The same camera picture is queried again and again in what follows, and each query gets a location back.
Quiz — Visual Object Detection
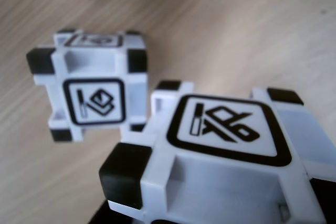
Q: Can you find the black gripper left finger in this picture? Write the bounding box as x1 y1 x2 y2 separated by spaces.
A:
89 199 153 224

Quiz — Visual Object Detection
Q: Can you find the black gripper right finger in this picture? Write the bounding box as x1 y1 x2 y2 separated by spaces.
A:
311 179 336 224

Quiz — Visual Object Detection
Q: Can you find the white cube with scissors symbol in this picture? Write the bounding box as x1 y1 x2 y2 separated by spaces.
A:
98 79 336 224

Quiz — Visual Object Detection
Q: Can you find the white cube with bar symbols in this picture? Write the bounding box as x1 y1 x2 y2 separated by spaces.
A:
25 29 148 143

